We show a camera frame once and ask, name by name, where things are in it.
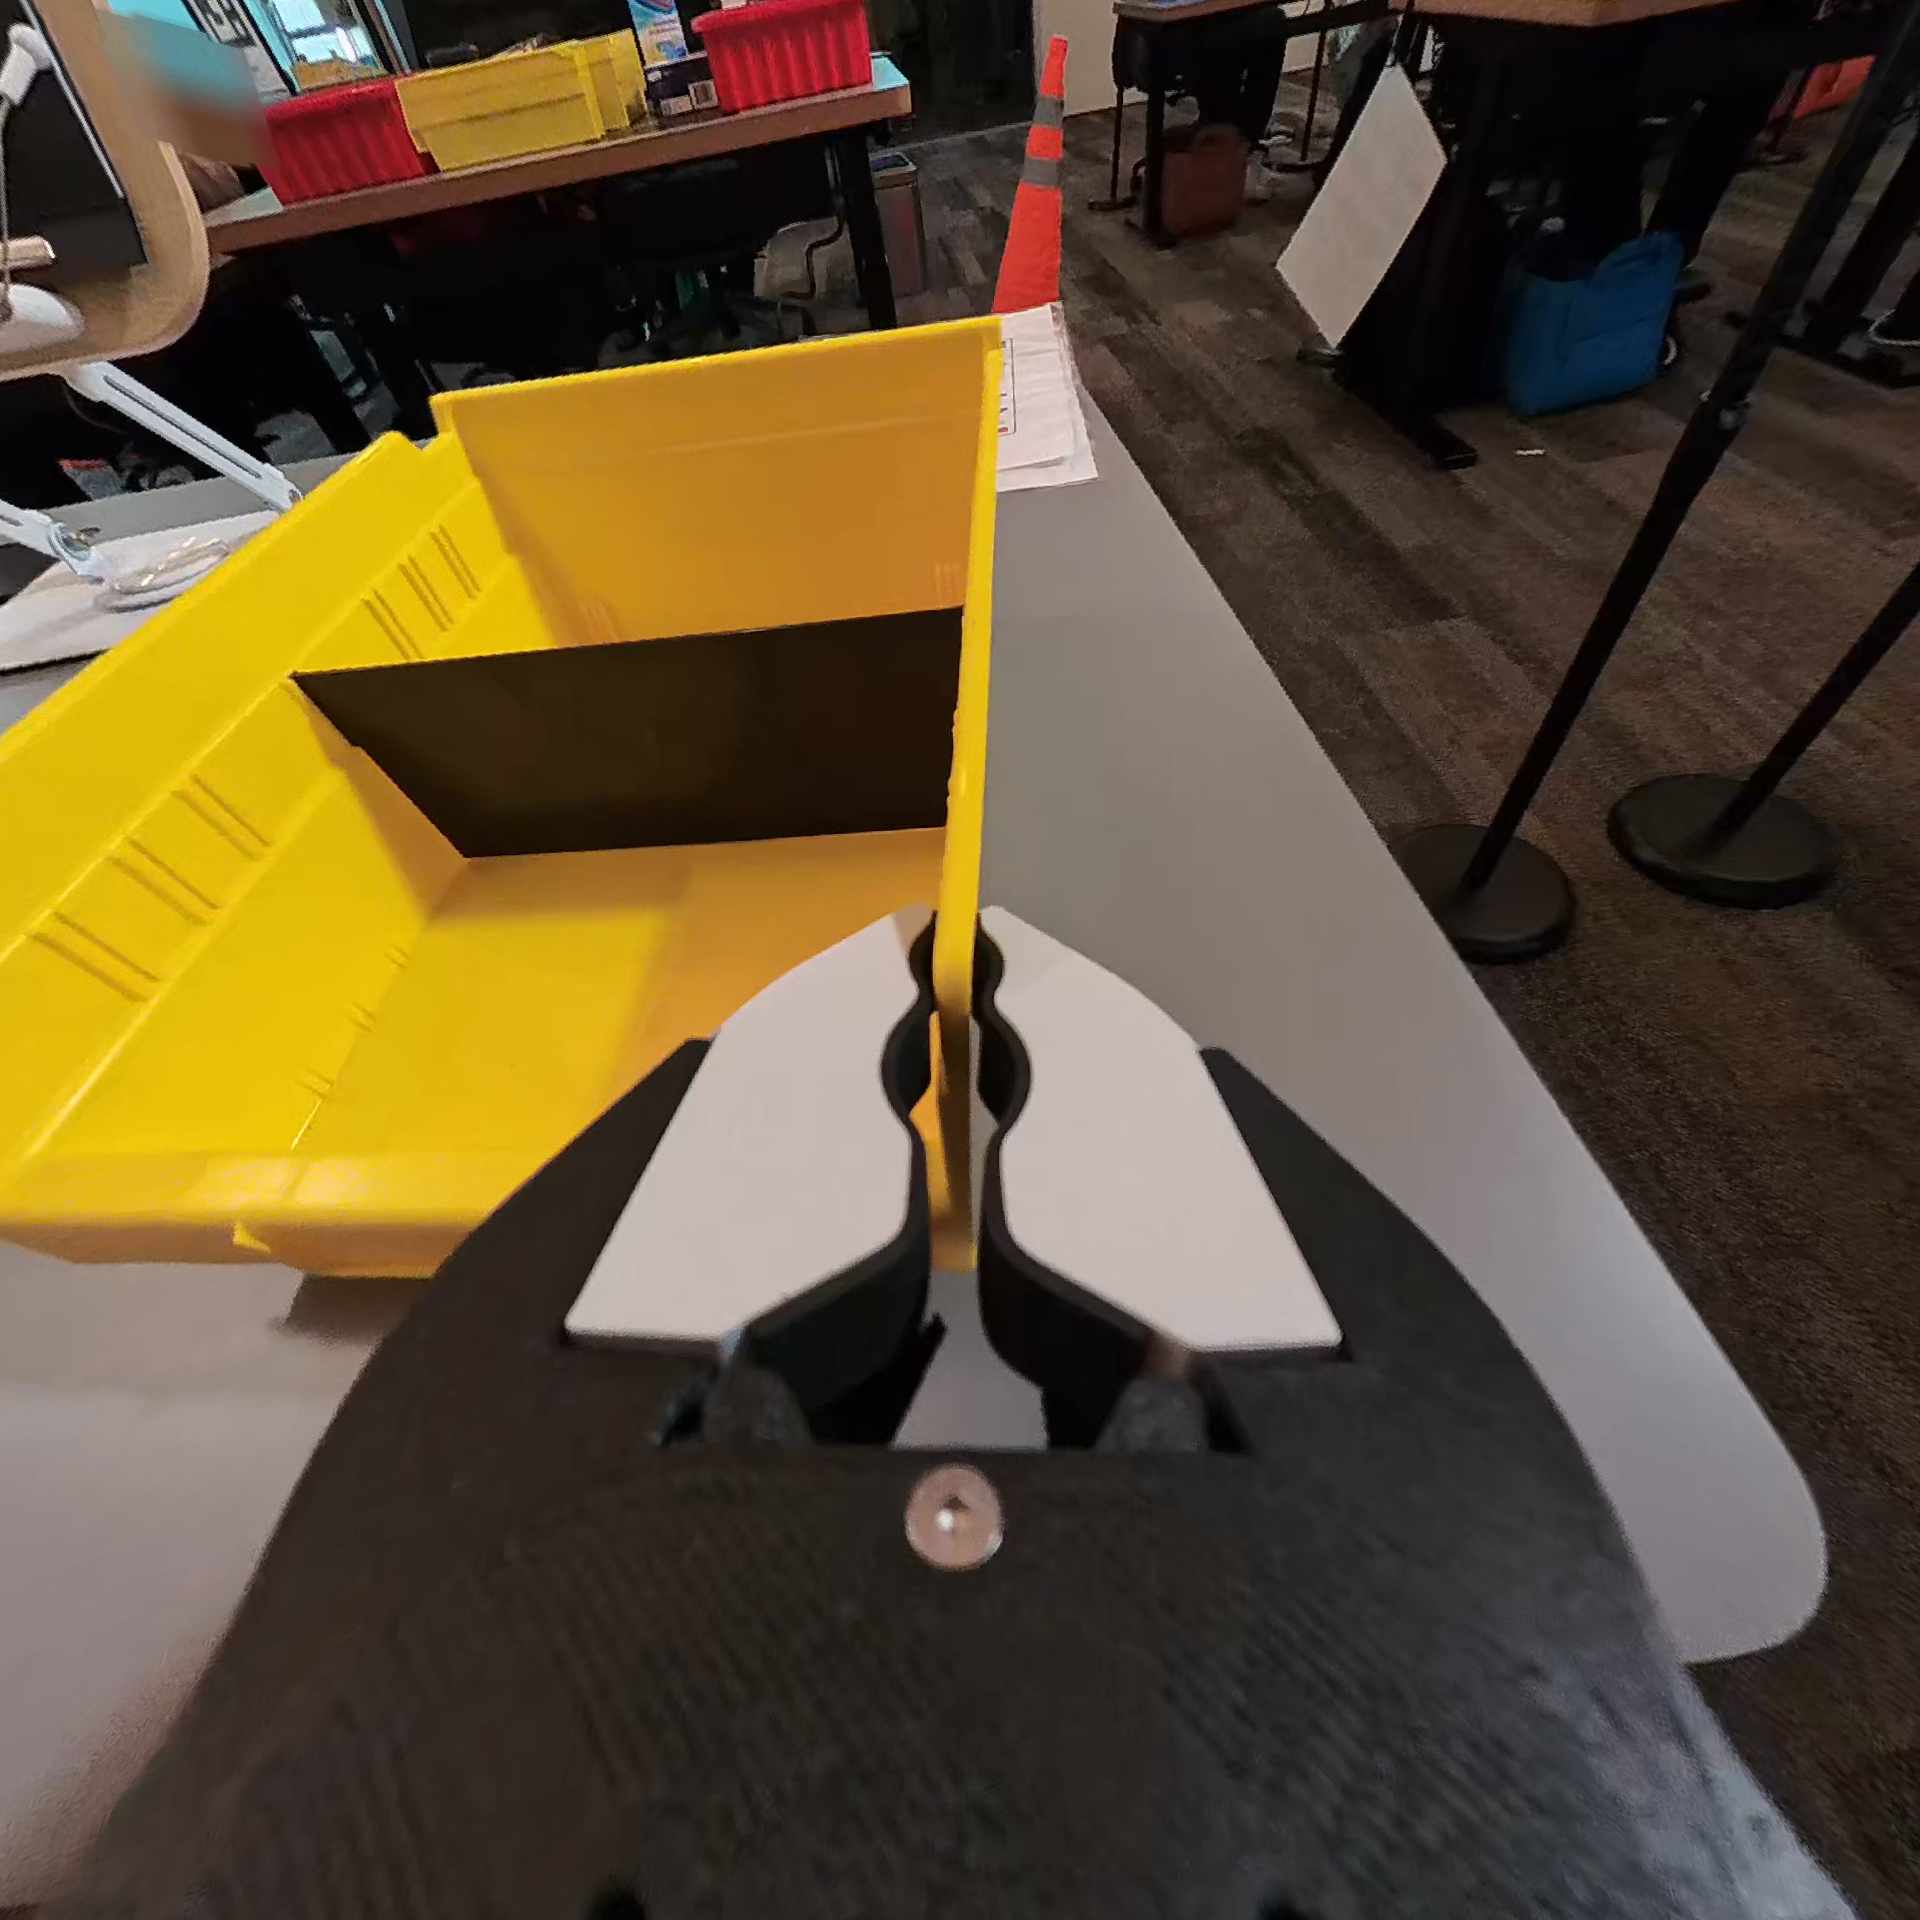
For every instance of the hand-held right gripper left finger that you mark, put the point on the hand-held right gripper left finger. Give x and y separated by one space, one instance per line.
753 1186

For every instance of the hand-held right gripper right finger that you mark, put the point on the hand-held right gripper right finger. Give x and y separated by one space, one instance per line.
1172 1199

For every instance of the large yellow plastic bin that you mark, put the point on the large yellow plastic bin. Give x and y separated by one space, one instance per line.
674 467

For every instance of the black bin divider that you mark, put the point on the black bin divider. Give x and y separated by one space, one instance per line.
674 734

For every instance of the printed paper sheet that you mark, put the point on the printed paper sheet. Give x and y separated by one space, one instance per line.
1044 407

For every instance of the black stand poles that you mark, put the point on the black stand poles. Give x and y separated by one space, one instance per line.
1651 494

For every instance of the white metal stand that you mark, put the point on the white metal stand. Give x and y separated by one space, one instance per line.
46 631

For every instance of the blue bag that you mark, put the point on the blue bag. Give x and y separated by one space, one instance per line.
1591 323

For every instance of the orange traffic cone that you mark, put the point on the orange traffic cone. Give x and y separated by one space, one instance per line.
1031 226

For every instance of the brown bag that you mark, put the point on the brown bag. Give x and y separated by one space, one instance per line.
1200 182

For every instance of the white flat panel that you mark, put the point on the white flat panel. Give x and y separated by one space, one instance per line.
1366 196

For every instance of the long work table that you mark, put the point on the long work table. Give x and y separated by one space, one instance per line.
600 158

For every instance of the small yellow bin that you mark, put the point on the small yellow bin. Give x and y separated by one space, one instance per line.
511 98

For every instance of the small red bin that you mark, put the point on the small red bin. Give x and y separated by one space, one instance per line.
788 46
337 135

